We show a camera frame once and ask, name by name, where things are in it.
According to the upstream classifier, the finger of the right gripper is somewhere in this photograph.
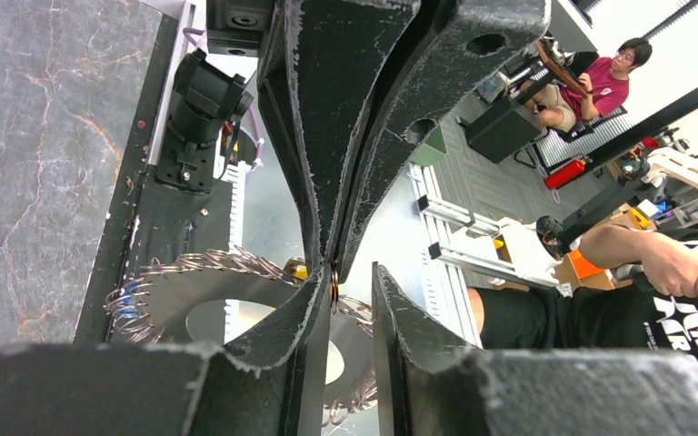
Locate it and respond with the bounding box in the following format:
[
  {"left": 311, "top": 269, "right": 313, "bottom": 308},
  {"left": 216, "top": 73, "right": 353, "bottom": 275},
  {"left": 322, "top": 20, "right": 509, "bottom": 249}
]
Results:
[
  {"left": 334, "top": 1, "right": 551, "bottom": 280},
  {"left": 257, "top": 1, "right": 420, "bottom": 265}
]

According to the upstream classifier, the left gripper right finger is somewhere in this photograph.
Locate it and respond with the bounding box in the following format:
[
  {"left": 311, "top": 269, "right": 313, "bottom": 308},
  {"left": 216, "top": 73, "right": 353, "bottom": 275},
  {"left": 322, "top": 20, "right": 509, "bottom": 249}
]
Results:
[{"left": 372, "top": 263, "right": 698, "bottom": 435}]

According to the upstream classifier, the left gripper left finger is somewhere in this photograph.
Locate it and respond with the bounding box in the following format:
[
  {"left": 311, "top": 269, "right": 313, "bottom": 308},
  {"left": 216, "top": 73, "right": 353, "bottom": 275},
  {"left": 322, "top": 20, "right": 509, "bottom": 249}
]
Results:
[{"left": 0, "top": 272, "right": 329, "bottom": 435}]

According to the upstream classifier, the yellow tagged key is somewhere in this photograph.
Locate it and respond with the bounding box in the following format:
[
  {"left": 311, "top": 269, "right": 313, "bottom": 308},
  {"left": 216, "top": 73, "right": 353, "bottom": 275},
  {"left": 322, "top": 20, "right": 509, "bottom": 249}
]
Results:
[{"left": 283, "top": 258, "right": 309, "bottom": 282}]

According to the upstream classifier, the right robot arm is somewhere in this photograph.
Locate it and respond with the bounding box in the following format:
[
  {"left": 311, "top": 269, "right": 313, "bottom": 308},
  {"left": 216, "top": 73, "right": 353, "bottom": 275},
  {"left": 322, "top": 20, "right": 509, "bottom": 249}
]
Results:
[{"left": 158, "top": 1, "right": 551, "bottom": 282}]

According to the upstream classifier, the black box on floor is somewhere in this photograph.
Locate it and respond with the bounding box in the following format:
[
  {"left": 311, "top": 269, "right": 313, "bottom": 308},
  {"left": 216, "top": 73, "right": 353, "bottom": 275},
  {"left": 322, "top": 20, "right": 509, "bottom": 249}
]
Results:
[{"left": 464, "top": 97, "right": 543, "bottom": 164}]

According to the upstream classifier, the green storage box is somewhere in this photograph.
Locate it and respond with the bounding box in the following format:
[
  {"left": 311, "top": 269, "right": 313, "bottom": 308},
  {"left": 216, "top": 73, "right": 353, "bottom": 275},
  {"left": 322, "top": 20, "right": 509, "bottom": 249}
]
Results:
[{"left": 411, "top": 126, "right": 447, "bottom": 167}]

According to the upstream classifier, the seated person in maroon shirt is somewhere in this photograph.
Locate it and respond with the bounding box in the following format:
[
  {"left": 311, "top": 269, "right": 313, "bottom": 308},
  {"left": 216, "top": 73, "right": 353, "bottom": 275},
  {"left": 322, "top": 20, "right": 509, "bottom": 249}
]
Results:
[{"left": 523, "top": 37, "right": 653, "bottom": 132}]

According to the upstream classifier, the red fire extinguisher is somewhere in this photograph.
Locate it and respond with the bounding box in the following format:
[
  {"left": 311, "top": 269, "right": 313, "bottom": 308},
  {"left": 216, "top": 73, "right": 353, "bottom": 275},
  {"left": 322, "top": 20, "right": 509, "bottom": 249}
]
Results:
[{"left": 544, "top": 158, "right": 588, "bottom": 190}]

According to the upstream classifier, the person in black clothes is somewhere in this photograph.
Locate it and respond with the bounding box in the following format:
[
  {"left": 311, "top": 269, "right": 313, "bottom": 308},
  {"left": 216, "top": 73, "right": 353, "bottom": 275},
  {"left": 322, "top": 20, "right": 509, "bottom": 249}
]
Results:
[{"left": 467, "top": 224, "right": 698, "bottom": 361}]

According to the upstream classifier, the aluminium extrusion rail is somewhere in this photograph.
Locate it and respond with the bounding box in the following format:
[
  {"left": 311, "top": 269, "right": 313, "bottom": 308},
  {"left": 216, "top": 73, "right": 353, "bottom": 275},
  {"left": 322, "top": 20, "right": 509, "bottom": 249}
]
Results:
[{"left": 407, "top": 164, "right": 560, "bottom": 347}]

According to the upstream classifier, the slotted metal cable duct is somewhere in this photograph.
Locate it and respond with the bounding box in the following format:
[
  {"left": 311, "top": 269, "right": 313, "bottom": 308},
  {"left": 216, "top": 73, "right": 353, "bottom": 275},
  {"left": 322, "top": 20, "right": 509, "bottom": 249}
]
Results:
[{"left": 221, "top": 162, "right": 251, "bottom": 253}]

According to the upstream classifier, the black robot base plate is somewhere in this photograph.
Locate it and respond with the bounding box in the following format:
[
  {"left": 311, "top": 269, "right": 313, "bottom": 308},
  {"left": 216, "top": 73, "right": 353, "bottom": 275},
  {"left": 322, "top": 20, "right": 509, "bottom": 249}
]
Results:
[{"left": 73, "top": 15, "right": 232, "bottom": 344}]

